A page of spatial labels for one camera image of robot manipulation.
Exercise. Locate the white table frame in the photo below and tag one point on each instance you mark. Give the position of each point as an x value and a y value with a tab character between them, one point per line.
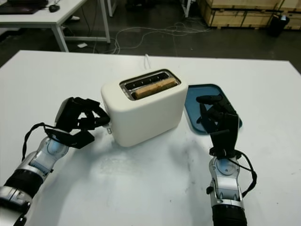
187	7

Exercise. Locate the white office desk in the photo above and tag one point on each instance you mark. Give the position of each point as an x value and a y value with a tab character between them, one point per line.
35	20

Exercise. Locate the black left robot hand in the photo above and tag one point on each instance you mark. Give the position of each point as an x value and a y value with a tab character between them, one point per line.
68	115

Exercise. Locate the cream two-slot toaster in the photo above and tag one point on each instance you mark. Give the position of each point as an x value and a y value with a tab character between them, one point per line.
145	117

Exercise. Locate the blue plastic tray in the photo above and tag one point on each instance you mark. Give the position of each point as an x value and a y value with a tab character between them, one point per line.
192	106

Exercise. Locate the stacked wooden crates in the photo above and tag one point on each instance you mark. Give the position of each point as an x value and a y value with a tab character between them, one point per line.
235	14

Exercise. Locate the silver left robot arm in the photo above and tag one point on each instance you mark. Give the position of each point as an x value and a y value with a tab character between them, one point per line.
30	169

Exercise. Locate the silver toaster knob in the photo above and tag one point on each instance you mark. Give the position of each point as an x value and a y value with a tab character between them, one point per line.
109	131

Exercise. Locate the black keyboard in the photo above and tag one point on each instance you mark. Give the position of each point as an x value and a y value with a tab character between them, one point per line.
28	2

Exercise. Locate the white shoe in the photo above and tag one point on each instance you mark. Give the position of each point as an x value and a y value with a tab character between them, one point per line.
75	18

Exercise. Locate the black computer mouse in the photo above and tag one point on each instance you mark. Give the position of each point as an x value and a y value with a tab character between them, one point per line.
54	8

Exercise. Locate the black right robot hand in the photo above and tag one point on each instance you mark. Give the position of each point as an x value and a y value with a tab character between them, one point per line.
231	134

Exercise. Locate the dark desk mat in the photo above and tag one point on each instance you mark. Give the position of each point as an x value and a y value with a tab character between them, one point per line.
16	10

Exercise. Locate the brown bread slice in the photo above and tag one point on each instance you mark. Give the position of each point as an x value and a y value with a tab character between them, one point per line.
152	88

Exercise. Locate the black waste bin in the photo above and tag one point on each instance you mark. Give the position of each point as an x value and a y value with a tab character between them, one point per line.
278	26

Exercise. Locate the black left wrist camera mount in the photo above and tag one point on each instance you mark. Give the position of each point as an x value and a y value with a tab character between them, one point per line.
70	140

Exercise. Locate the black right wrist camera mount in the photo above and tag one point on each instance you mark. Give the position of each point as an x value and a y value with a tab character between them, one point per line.
218	144

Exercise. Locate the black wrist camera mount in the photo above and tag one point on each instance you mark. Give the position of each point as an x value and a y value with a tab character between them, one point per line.
218	144
70	140

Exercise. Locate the white paper sheet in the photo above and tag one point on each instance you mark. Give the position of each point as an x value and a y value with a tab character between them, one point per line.
81	45

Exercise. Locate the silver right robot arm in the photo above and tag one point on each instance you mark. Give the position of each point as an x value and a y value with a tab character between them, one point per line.
228	193

